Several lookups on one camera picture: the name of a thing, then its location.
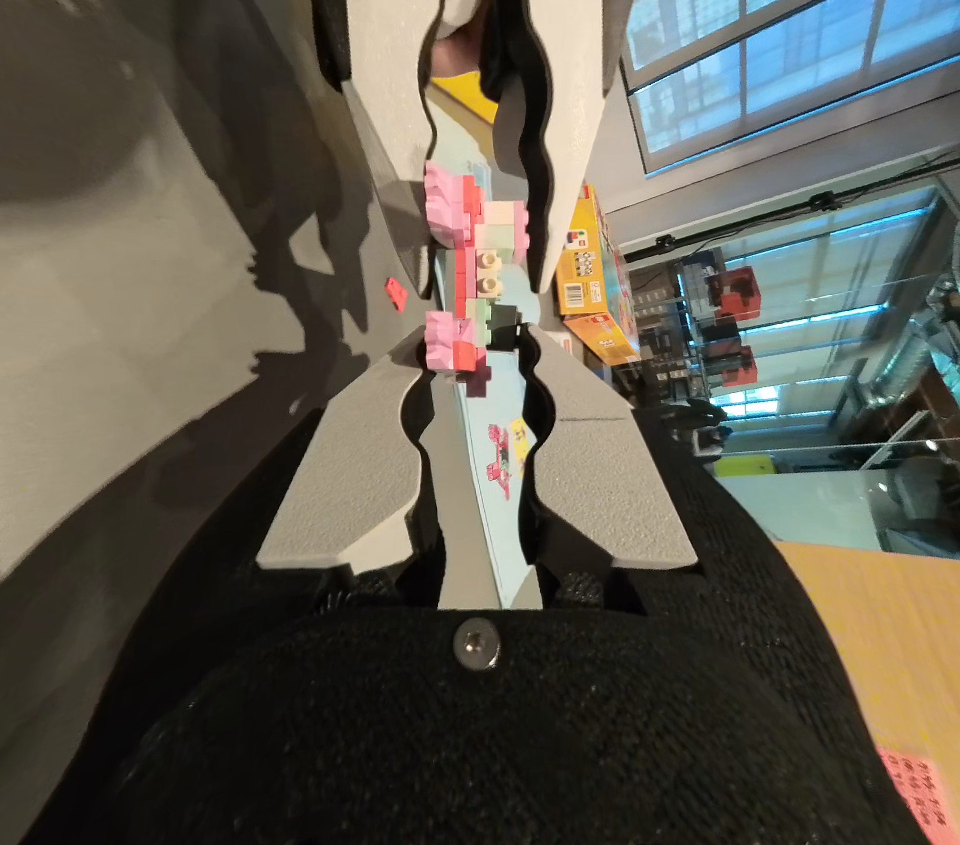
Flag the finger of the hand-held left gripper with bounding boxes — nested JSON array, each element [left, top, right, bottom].
[[339, 0, 447, 302], [491, 0, 607, 295]]

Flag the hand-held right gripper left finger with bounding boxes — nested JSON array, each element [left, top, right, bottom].
[[255, 323, 440, 576]]

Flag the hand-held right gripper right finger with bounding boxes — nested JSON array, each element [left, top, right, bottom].
[[517, 322, 697, 572]]

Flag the yellow plastic bin with bricks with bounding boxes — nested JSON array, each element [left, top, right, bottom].
[[429, 68, 502, 128]]

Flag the pink toy brick model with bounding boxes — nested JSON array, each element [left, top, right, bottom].
[[423, 158, 530, 400]]

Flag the person's left hand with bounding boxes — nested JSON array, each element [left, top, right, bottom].
[[431, 23, 485, 81]]

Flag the open light blue instruction booklet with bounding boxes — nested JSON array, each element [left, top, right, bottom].
[[427, 102, 545, 610]]

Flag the red 3D printer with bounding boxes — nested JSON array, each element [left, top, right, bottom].
[[718, 344, 759, 389], [708, 266, 762, 329]]

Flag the orange toy brick box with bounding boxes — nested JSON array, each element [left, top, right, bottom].
[[555, 185, 642, 366]]

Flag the black pole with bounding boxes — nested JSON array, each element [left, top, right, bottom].
[[622, 156, 960, 261]]

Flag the wooden book stand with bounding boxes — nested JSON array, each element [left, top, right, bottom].
[[772, 541, 960, 845]]

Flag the pink sticky note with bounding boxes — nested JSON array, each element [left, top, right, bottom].
[[876, 746, 960, 845]]

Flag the silver ceiling duct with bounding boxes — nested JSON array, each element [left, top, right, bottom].
[[847, 282, 960, 426]]

